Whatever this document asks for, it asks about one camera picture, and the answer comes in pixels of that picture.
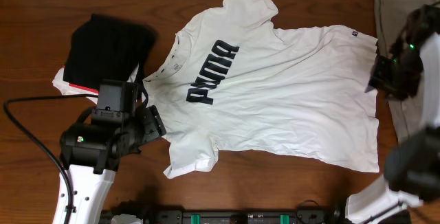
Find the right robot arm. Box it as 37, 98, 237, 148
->
329, 3, 439, 224

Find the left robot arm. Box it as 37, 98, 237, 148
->
53, 80, 166, 223

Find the olive grey garment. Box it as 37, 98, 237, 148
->
373, 0, 440, 144

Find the white folded garment red trim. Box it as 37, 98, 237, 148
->
51, 64, 140, 96

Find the white printed t-shirt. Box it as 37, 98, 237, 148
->
144, 0, 379, 179

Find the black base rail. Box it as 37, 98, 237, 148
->
99, 203, 412, 224

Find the black folded garment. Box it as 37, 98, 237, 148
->
63, 14, 157, 90

